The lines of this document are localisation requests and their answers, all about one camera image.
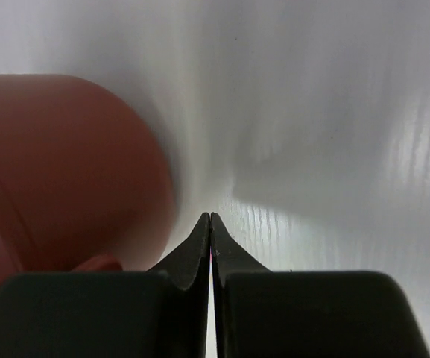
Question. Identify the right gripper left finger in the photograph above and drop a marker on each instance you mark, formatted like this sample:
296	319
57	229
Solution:
161	312

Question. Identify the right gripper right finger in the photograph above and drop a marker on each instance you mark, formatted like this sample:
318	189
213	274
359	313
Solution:
264	313

